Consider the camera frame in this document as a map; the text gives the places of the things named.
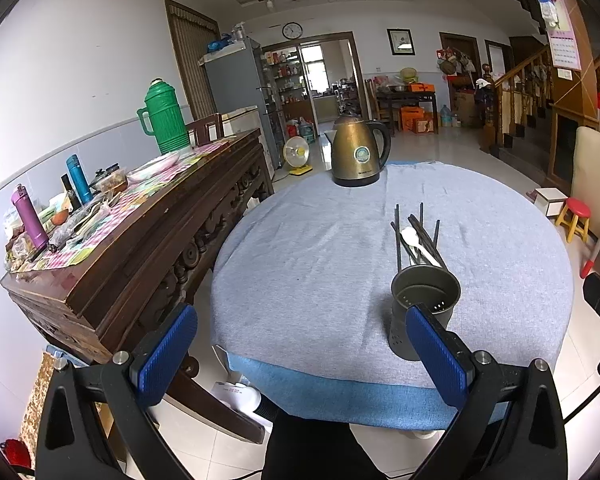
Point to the purple water bottle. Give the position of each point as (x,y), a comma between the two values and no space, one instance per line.
(29,217)

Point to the beige armchair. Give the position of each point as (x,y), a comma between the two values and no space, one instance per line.
(585,185)

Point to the wooden stair railing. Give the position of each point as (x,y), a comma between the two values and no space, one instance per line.
(521,98)

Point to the grey metal utensil holder cup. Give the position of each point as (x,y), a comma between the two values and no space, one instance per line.
(426,289)

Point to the dark glass bottle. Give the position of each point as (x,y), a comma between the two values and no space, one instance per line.
(73,198)

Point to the red yellow small stool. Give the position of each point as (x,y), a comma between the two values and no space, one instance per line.
(575,216)

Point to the orange boxes under table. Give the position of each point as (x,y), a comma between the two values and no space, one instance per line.
(416,119)

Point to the dark wooden dining table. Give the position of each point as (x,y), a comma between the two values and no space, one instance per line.
(394,97)

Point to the small white wooden stool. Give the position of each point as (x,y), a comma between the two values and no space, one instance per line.
(549,201)

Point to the grey refrigerator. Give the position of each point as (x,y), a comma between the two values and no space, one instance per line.
(238,80)

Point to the dark metal chopstick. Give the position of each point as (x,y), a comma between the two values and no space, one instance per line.
(396,220)

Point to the wooden chair behind sideboard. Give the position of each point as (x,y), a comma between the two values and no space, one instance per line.
(203,131)

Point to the white chest freezer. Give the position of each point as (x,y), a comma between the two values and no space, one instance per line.
(245,119)

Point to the carved dark wooden sideboard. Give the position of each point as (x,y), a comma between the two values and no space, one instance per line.
(153,261)

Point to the silver metal spoon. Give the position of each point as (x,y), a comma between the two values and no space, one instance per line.
(409,234)

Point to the framed wall picture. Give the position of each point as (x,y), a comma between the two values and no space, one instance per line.
(401,41)

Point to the wall calendar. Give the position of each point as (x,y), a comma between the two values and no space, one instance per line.
(560,34)

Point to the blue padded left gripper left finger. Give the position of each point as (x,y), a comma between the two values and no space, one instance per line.
(159,355)

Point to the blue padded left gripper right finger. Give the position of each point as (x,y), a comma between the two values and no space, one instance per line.
(443,354)

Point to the round wall clock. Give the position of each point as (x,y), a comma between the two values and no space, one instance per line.
(292,31)

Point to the small electric heater fan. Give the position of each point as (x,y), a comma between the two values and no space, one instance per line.
(296,153)

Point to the grey blue-edged table cloth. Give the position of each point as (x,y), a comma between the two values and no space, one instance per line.
(301,300)

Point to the pink checkered table cover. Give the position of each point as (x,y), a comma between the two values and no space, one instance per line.
(74,240)

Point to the brass electric kettle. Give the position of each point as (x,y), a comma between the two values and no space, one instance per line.
(360,150)

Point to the white bowl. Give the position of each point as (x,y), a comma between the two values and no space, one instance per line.
(152,168)

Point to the teal water bottle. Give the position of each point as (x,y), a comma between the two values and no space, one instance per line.
(83,190)

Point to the green thermos jug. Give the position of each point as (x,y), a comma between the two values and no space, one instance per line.
(162,118)

